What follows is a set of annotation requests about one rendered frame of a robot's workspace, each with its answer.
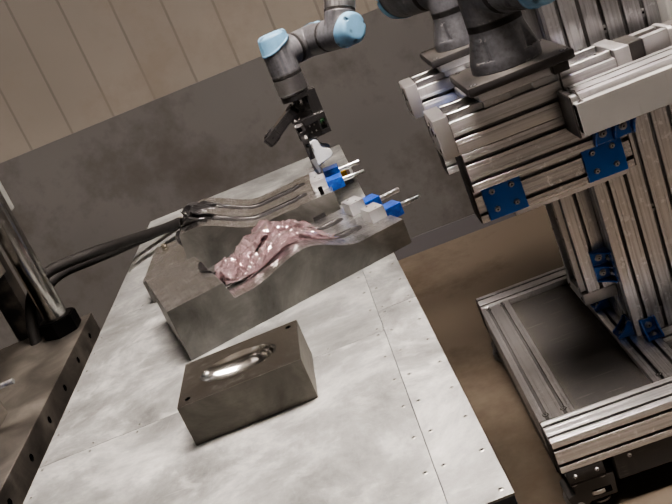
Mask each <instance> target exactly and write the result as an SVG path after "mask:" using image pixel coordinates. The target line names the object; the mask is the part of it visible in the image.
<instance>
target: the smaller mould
mask: <svg viewBox="0 0 672 504"><path fill-rule="evenodd" d="M317 397H318V392H317V385H316V378H315V371H314V364H313V357H312V353H311V351H310V348H309V346H308V344H307V342H306V340H305V337H304V335H303V333H302V331H301V329H300V326H299V324H298V322H297V320H294V321H292V322H289V323H287V324H284V325H282V326H279V327H277V328H274V329H272V330H270V331H267V332H265V333H262V334H260V335H257V336H255V337H252V338H250V339H247V340H245V341H242V342H240V343H237V344H235V345H232V346H230V347H227V348H225V349H222V350H220V351H217V352H215V353H212V354H210V355H207V356H205V357H202V358H200V359H197V360H195V361H193V362H190V363H188V364H186V365H185V370H184V375H183V380H182V385H181V391H180V396H179V401H178V406H177V410H178V412H179V413H180V415H181V417H182V419H183V421H184V423H185V425H186V427H187V429H188V430H189V432H190V434H191V436H192V438H193V440H194V442H195V444H196V445H200V444H202V443H205V442H207V441H210V440H212V439H215V438H217V437H220V436H222V435H225V434H227V433H230V432H232V431H235V430H237V429H240V428H242V427H245V426H247V425H250V424H252V423H255V422H257V421H260V420H262V419H265V418H267V417H270V416H272V415H275V414H277V413H280V412H282V411H285V410H287V409H290V408H292V407H295V406H297V405H300V404H302V403H305V402H307V401H310V400H312V399H315V398H317Z"/></svg>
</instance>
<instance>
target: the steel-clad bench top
mask: <svg viewBox="0 0 672 504"><path fill-rule="evenodd" d="M311 167H313V166H312V164H311V162H310V159H309V157H307V158H305V159H302V160H300V161H297V162H295V163H292V164H290V165H287V166H285V167H283V168H280V169H278V170H275V171H273V172H270V173H268V174H266V175H263V176H261V177H258V178H256V179H253V180H251V181H248V182H246V183H244V184H241V185H239V186H236V187H234V188H231V189H229V190H227V191H224V192H222V193H219V194H217V195H214V196H212V197H209V198H230V199H254V198H258V197H260V196H263V195H265V194H267V193H269V192H271V191H273V190H276V189H278V188H280V187H282V186H284V185H286V184H288V183H291V182H293V181H294V180H295V179H298V178H300V177H302V176H305V175H307V174H308V171H307V169H308V168H311ZM178 230H180V229H178ZM178 230H175V231H172V232H169V233H166V234H163V235H161V236H159V237H156V238H154V239H152V240H150V241H147V242H145V243H143V244H141V245H140V246H139V248H138V250H137V253H136V255H135V257H134V259H133V261H132V264H131V266H130V268H129V270H128V272H127V275H126V277H125V279H124V281H123V283H122V286H121V288H120V290H119V292H118V294H117V297H116V299H115V301H114V303H113V306H112V308H111V310H110V312H109V314H108V317H107V319H106V321H105V323H104V325H103V328H102V330H101V332H100V334H99V336H98V339H97V341H96V343H95V345H94V348H93V350H92V352H91V354H90V356H89V359H88V361H87V363H86V365H85V367H84V370H83V372H82V374H81V376H80V378H79V381H78V383H77V385H76V387H75V389H74V392H73V394H72V396H71V398H70V401H69V403H68V405H67V407H66V409H65V412H64V414H63V416H62V418H61V420H60V423H59V425H58V427H57V429H56V431H55V434H54V436H53V438H52V440H51V443H50V445H49V447H48V449H47V451H46V454H45V456H44V458H43V460H42V462H41V465H40V467H39V469H38V471H37V473H36V476H35V478H34V480H33V482H32V484H31V487H30V489H29V491H28V493H27V496H26V498H25V500H24V502H23V504H447V502H448V504H494V503H496V502H499V501H501V500H504V499H507V498H509V497H512V496H514V495H515V493H514V491H513V489H512V487H511V485H510V483H509V481H508V479H507V477H506V475H505V473H504V471H503V469H502V467H501V465H500V463H499V461H498V459H497V457H496V455H495V453H494V451H493V449H492V447H491V445H490V443H489V441H488V439H487V437H486V435H485V433H484V431H483V429H482V427H481V425H480V423H479V421H478V419H477V417H476V415H475V413H474V411H473V409H472V407H471V405H470V403H469V401H468V399H467V397H466V395H465V393H464V391H463V389H462V387H461V385H460V383H459V381H458V379H457V377H456V375H455V373H454V371H453V369H452V367H451V365H450V364H449V362H448V360H447V358H446V356H445V354H444V352H443V350H442V348H441V346H440V344H439V342H438V340H437V338H436V336H435V334H434V332H433V330H432V328H431V326H430V324H429V322H428V320H427V318H426V316H425V314H424V312H423V310H422V308H421V306H420V304H419V302H418V300H417V298H416V296H415V294H414V292H413V290H412V288H411V286H410V284H409V282H408V280H407V278H406V276H405V274H404V272H403V270H402V268H401V266H400V264H399V262H398V260H397V258H396V256H395V254H394V252H393V253H391V254H390V255H388V256H386V257H384V258H382V259H380V260H378V261H377V262H375V263H373V264H371V265H369V266H367V267H365V268H363V270H360V271H358V272H356V273H354V274H352V275H350V276H349V277H347V278H345V279H343V280H341V281H339V282H337V283H335V284H334V285H332V286H330V287H328V288H326V289H324V290H322V291H321V292H319V293H317V294H315V295H313V296H311V297H309V298H308V299H306V300H304V301H302V302H300V303H298V304H296V305H294V306H293V307H291V308H289V309H287V310H285V311H283V312H281V313H280V314H278V315H276V316H274V317H272V318H270V319H268V320H266V321H265V322H263V323H261V324H259V325H257V326H255V327H253V328H252V329H250V330H248V331H246V332H244V333H242V334H240V335H239V336H237V337H235V338H233V339H231V340H229V341H227V342H225V343H224V344H222V345H220V346H218V347H216V348H214V349H212V350H211V351H209V352H207V353H205V354H203V355H201V356H199V357H197V358H196V359H194V360H191V359H190V358H189V356H188V354H187V353H186V351H185V350H184V348H183V347H182V345H181V344H180V342H179V340H178V339H177V337H176V336H175V334H174V333H173V331H172V329H171V328H170V326H169V325H168V323H167V321H166V319H165V317H164V315H163V313H162V311H161V309H160V307H159V305H158V303H157V302H156V303H153V301H152V299H151V297H150V295H149V293H148V291H147V289H146V287H145V286H144V284H143V280H144V278H145V275H146V273H147V270H148V267H149V265H150V262H151V260H152V257H153V254H154V252H155V249H156V248H158V247H160V246H161V244H163V243H166V244H168V243H170V242H173V241H175V240H177V239H176V232H177V231H178ZM363 272H364V273H363ZM364 275H365V276H364ZM365 277H366V278H365ZM366 280H367V281H366ZM367 283H368V284H367ZM368 286H369V287H368ZM369 288H370V289H369ZM370 291H371V292H370ZM371 294H372V295H371ZM372 297H373V298H372ZM373 299H374V300H373ZM374 302H375V303H374ZM375 305H376V306H375ZM376 308H377V309H376ZM377 310H378V311H377ZM378 313H379V314H378ZM379 316H380V317H379ZM380 319H381V320H380ZM294 320H297V322H298V324H299V326H300V329H301V331H302V333H303V335H304V337H305V340H306V342H307V344H308V346H309V348H310V351H311V353H312V357H313V364H314V371H315V378H316V385H317V392H318V397H317V398H315V399H312V400H310V401H307V402H305V403H302V404H300V405H297V406H295V407H292V408H290V409H287V410H285V411H282V412H280V413H277V414H275V415H272V416H270V417H267V418H265V419H262V420H260V421H257V422H255V423H252V424H250V425H247V426H245V427H242V428H240V429H237V430H235V431H232V432H230V433H227V434H225V435H222V436H220V437H217V438H215V439H212V440H210V441H207V442H205V443H202V444H200V445H196V444H195V442H194V440H193V438H192V436H191V434H190V432H189V430H188V429H187V427H186V425H185V423H184V421H183V419H182V417H181V415H180V413H179V412H178V410H177V406H178V401H179V396H180V391H181V385H182V380H183V375H184V370H185V365H186V364H188V363H190V362H193V361H195V360H197V359H200V358H202V357H205V356H207V355H210V354H212V353H215V352H217V351H220V350H222V349H225V348H227V347H230V346H232V345H235V344H237V343H240V342H242V341H245V340H247V339H250V338H252V337H255V336H257V335H260V334H262V333H265V332H267V331H270V330H272V329H274V328H277V327H279V326H282V325H284V324H287V323H289V322H292V321H294ZM381 321H382V322H381ZM382 324H383V325H382ZM383 327H384V328H383ZM384 330H385V331H384ZM385 332H386V334H385ZM386 335H387V336H386ZM387 338H388V339H387ZM388 340H389V342H388ZM389 343H390V345H389ZM390 346H391V347H390ZM391 349H392V350H391ZM392 351H393V353H392ZM393 354H394V356H393ZM394 357H395V358H394ZM395 360H396V361H395ZM396 362H397V364H396ZM397 365H398V367H397ZM398 368H399V369H398ZM399 371H400V372H399ZM400 373H401V375H400ZM401 376H402V378H401ZM402 379H403V380H402ZM403 382H404V383H403ZM404 384H405V386H404ZM405 387H406V389H405ZM406 390H407V391H406ZM407 393H408V394H407ZM408 395H409V397H408ZM409 398H410V400H409ZM410 401H411V402H410ZM411 404H412V405H411ZM412 406H413V408H412ZM413 409H414V411H413ZM414 412H415V413H414ZM415 415H416V416H415ZM416 417H417V419H416ZM417 420H418V422H417ZM418 423H419V424H418ZM419 426H420V427H419ZM420 428H421V430H420ZM421 431H422V433H421ZM422 434H423V435H422ZM423 436H424V438H423ZM424 439H425V441H424ZM425 442H426V444H425ZM426 445H427V446H426ZM427 447H428V449H427ZM428 450H429V452H428ZM429 453H430V455H429ZM430 456H431V457H430ZM431 458H432V460H431ZM432 461H433V463H432ZM433 464H434V466H433ZM434 467H435V468H434ZM435 469H436V471H435ZM436 472H437V474H436ZM437 475H438V477H437ZM438 478H439V479H438ZM439 480H440V482H439ZM440 483H441V485H440ZM441 486H442V488H441ZM442 489H443V490H442ZM443 491H444V493H443ZM444 494H445V496H444ZM445 497H446V499H445ZM446 500H447V501H446Z"/></svg>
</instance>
